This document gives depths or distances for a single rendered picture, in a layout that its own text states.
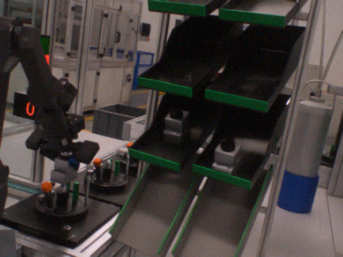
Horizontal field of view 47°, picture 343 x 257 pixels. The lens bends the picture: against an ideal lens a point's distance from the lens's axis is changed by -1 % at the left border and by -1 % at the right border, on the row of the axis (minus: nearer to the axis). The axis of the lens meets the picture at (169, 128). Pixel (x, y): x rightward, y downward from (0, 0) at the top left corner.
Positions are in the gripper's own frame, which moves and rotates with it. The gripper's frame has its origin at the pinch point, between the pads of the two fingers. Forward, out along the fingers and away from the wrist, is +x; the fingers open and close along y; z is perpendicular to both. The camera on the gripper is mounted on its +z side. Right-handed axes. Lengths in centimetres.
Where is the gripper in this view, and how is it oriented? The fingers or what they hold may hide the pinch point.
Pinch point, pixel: (67, 158)
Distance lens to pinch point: 107.9
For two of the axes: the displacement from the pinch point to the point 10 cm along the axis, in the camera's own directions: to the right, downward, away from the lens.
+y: -9.4, -2.1, 2.9
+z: 3.5, -6.8, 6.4
